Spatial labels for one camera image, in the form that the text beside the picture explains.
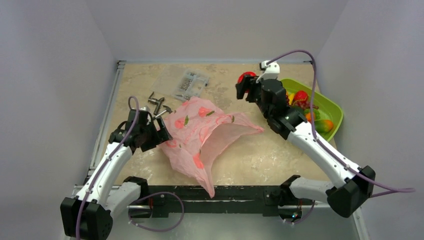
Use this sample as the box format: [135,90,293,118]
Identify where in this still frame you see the clear screw organizer box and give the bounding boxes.
[171,69,210,101]

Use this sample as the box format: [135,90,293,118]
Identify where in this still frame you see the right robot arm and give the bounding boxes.
[235,74,376,218]

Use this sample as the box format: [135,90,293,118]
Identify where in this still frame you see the fake green grapes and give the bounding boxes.
[313,108,321,121]

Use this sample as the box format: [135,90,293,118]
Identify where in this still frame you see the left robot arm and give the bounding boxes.
[60,107,172,240]

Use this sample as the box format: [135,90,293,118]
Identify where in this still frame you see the black metal clamp tool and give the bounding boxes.
[148,91,165,115]

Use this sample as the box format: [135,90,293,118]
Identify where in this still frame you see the pink plastic bag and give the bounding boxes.
[159,97,264,198]

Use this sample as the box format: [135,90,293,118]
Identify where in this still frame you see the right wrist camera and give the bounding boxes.
[259,61,280,81]

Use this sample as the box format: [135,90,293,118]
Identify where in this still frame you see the fake red tomato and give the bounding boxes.
[237,71,257,89]

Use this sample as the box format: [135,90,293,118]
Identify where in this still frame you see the fake red strawberry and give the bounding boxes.
[293,90,309,103]

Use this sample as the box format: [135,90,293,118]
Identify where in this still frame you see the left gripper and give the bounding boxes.
[139,116,172,152]

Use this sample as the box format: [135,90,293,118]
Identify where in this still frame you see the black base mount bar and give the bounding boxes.
[127,184,314,220]

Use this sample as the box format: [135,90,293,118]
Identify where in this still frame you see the aluminium frame rail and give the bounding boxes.
[83,60,127,185]

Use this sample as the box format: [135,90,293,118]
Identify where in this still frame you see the fake mango green orange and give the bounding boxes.
[314,119,334,134]

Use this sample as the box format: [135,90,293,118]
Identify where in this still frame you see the green plastic tray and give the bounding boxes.
[281,78,344,142]

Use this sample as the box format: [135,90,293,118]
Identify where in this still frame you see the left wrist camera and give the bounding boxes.
[139,106,150,112]

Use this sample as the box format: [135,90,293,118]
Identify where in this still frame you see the fake green avocado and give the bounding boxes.
[292,106,305,115]

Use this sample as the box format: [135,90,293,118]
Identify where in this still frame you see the fake red grapes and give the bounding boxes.
[295,101,319,110]

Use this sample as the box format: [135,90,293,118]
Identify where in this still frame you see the fake banana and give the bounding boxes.
[288,93,295,105]

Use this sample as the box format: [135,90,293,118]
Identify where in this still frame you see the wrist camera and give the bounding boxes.
[259,61,280,81]
[139,106,150,112]

